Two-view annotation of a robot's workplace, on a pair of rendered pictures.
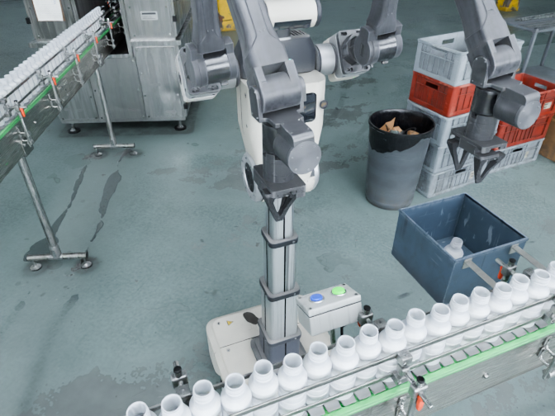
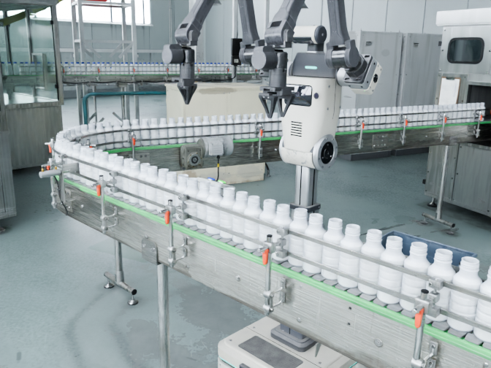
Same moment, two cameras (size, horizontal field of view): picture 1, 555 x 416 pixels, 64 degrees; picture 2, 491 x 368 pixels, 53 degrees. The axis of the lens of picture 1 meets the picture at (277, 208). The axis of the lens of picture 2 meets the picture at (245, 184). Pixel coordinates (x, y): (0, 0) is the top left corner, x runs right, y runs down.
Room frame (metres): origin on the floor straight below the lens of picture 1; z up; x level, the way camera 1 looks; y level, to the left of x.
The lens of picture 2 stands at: (0.11, -1.86, 1.61)
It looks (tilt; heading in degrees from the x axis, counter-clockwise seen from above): 15 degrees down; 66
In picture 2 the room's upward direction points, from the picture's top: 1 degrees clockwise
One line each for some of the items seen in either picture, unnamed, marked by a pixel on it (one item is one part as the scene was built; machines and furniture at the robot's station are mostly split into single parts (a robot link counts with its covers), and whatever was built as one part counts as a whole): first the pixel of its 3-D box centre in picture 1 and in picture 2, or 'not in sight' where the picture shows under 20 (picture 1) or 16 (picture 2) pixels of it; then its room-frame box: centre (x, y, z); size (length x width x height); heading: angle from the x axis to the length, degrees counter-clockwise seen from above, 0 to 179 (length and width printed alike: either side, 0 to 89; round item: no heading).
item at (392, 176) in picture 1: (395, 161); not in sight; (2.86, -0.86, 0.32); 0.45 x 0.45 x 0.64
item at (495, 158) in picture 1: (478, 161); (272, 103); (0.84, -0.43, 1.44); 0.07 x 0.07 x 0.09; 22
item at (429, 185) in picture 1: (440, 166); not in sight; (3.16, -1.33, 0.11); 0.61 x 0.41 x 0.22; 118
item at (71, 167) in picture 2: not in sight; (63, 190); (0.24, 0.49, 0.96); 0.23 x 0.10 x 0.27; 22
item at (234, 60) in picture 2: not in sight; (235, 52); (3.15, 5.45, 1.55); 0.17 x 0.15 x 0.42; 4
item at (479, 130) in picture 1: (480, 127); (277, 80); (0.86, -0.42, 1.51); 0.10 x 0.07 x 0.07; 22
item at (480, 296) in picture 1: (472, 316); (241, 217); (0.72, -0.47, 1.08); 0.06 x 0.06 x 0.17
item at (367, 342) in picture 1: (365, 355); (183, 197); (0.61, -0.19, 1.08); 0.06 x 0.06 x 0.17
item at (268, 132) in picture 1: (280, 135); (185, 56); (0.68, 0.00, 1.57); 0.07 x 0.06 x 0.07; 24
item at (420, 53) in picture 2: not in sight; (409, 93); (5.81, 4.53, 0.96); 0.82 x 0.50 x 1.91; 4
